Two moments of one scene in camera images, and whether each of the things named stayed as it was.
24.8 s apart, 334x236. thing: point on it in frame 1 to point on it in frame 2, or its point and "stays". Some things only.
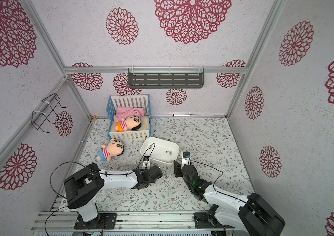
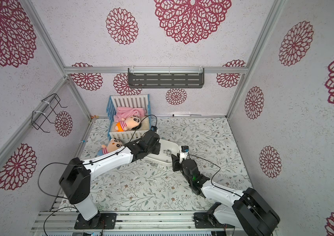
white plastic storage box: (160, 152) stays
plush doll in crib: (131, 122) stays
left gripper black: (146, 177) to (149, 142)
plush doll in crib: (124, 112) stays
